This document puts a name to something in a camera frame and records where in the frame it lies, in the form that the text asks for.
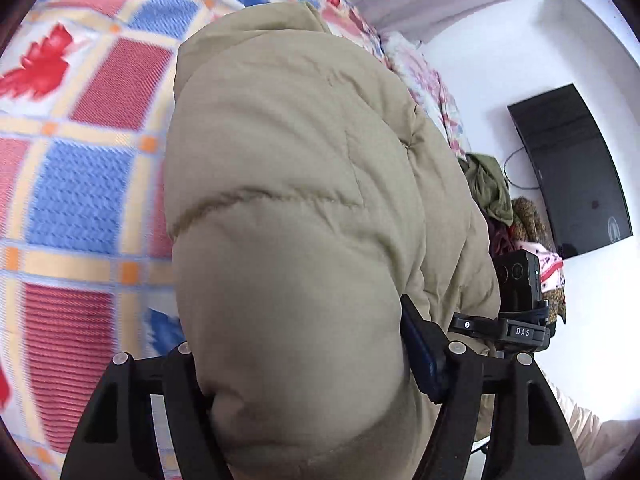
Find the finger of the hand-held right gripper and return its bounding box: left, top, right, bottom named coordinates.
left=447, top=312, right=503, bottom=341

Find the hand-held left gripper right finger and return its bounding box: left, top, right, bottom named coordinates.
left=399, top=294, right=587, bottom=480

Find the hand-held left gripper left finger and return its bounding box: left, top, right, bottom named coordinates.
left=59, top=341, right=233, bottom=480

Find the beige puffer jacket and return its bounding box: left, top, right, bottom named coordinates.
left=162, top=1, right=502, bottom=480

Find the pink patterned cloth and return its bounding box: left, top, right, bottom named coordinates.
left=520, top=240, right=566, bottom=293

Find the dark maroon cloth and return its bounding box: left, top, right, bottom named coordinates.
left=487, top=219, right=517, bottom=262

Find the brown patterned cloth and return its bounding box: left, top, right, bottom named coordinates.
left=510, top=196, right=568, bottom=326

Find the olive green cloth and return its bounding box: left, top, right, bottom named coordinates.
left=457, top=152, right=515, bottom=228

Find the pale floral quilt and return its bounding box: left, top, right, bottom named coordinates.
left=380, top=30, right=473, bottom=158

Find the leaf patterned checked bed blanket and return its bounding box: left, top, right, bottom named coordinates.
left=0, top=0, right=401, bottom=480

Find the thin black cable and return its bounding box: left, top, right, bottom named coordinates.
left=502, top=146, right=543, bottom=190

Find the black wall television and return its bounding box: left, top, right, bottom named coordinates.
left=507, top=84, right=634, bottom=261

